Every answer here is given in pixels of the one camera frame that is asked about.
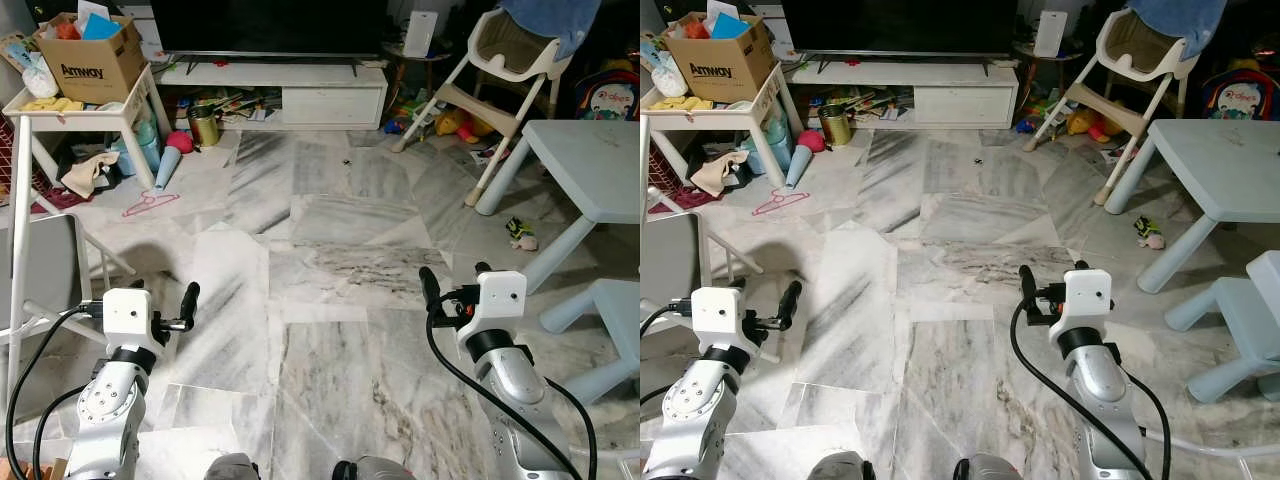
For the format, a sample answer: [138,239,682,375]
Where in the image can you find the pink clothes hanger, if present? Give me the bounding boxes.
[121,189,182,220]
[751,189,812,218]

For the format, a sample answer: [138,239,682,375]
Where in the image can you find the light blue kids stool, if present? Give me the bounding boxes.
[539,277,641,407]
[1164,249,1280,405]

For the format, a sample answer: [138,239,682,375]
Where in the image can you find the blue cone toy pink ball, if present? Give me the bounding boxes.
[784,129,828,192]
[154,129,197,192]

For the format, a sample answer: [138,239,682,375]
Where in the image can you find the yellow plush toy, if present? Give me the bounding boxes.
[434,107,493,142]
[1064,107,1123,142]

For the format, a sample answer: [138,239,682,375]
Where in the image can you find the beige crumpled cloth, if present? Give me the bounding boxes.
[689,149,752,199]
[59,151,122,200]

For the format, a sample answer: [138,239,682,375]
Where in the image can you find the light blue kids table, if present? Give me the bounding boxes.
[474,119,641,297]
[1104,117,1280,295]

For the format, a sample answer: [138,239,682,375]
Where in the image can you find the white thin pole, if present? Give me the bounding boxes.
[6,112,33,413]

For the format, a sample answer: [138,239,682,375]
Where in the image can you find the grey right robot leg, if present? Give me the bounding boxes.
[333,456,417,480]
[951,454,1027,480]

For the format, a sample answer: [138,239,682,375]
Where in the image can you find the gold metal tin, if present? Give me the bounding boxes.
[817,102,852,149]
[189,102,222,149]

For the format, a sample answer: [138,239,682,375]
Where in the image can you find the white television console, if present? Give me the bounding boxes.
[788,58,1020,132]
[154,58,390,132]

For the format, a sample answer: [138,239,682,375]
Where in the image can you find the white side table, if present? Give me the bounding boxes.
[640,64,804,201]
[2,64,175,201]

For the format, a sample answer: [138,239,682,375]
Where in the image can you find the colourful kids backpack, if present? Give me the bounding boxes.
[574,58,641,122]
[1199,58,1280,122]

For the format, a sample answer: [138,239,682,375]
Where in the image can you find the white baby high chair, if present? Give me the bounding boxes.
[391,7,578,210]
[1024,7,1203,210]

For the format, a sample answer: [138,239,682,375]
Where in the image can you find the white upright device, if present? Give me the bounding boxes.
[1032,9,1070,60]
[402,9,440,60]

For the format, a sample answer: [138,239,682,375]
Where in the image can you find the brown Amway cardboard box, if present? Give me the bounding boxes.
[663,11,780,105]
[32,11,149,105]

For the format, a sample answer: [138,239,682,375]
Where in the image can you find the white plastic bag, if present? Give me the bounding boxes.
[19,49,60,99]
[648,49,691,99]

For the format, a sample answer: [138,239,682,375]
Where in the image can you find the blue denim garment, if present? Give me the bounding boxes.
[1124,0,1230,60]
[499,0,602,60]

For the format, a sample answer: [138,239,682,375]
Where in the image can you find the black flat television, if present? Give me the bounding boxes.
[149,0,393,58]
[781,0,1020,58]

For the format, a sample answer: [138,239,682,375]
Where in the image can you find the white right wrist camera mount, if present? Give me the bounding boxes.
[1047,267,1117,347]
[457,269,529,351]

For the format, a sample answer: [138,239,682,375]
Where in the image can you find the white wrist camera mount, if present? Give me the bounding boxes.
[102,287,163,353]
[457,269,529,351]
[691,286,754,353]
[1047,267,1117,347]

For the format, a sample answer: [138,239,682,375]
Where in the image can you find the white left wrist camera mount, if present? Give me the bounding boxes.
[691,286,754,353]
[102,287,163,353]

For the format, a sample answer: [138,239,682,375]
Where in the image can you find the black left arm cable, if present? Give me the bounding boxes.
[640,298,697,337]
[4,303,103,480]

